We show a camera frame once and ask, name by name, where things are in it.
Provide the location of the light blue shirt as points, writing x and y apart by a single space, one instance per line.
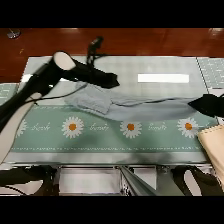
140 108

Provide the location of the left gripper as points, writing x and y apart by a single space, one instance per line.
106 79

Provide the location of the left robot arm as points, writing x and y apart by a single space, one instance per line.
36 86

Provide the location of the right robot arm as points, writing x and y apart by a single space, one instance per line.
208 104

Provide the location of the beige garment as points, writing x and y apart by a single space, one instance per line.
213 146

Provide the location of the silver frame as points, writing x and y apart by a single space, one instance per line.
140 186

